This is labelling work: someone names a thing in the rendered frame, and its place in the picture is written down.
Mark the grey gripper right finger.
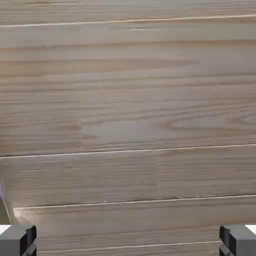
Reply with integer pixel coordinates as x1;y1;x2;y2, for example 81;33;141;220
218;224;256;256

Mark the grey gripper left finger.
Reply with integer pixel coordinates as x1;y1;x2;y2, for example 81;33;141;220
0;224;38;256

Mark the light wood cabinet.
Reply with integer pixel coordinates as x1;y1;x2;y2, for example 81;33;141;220
0;0;256;256

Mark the light wood cabinet door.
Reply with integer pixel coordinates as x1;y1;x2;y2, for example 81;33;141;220
0;0;256;27
0;14;256;159

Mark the narrow light wood drawer front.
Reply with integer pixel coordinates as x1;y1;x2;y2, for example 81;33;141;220
0;144;256;210

